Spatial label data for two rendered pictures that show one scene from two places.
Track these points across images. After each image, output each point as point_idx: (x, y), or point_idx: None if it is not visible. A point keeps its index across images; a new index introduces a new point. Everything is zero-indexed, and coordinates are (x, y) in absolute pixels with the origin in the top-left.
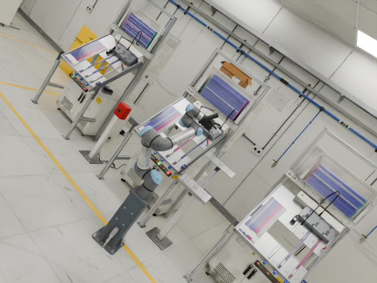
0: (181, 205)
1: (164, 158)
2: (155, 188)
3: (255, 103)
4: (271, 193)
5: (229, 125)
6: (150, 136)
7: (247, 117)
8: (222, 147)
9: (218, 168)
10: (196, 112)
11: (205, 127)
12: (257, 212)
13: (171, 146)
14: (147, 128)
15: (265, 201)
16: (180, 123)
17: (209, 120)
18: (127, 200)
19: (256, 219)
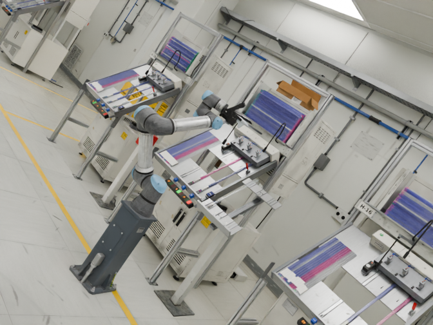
0: (205, 251)
1: (186, 184)
2: (156, 200)
3: (315, 117)
4: (334, 233)
5: (280, 149)
6: (144, 113)
7: (305, 138)
8: (272, 182)
9: (259, 198)
10: (215, 100)
11: (228, 120)
12: (310, 255)
13: (172, 128)
14: (144, 106)
15: (323, 242)
16: (195, 115)
17: (233, 111)
18: (118, 214)
19: (307, 263)
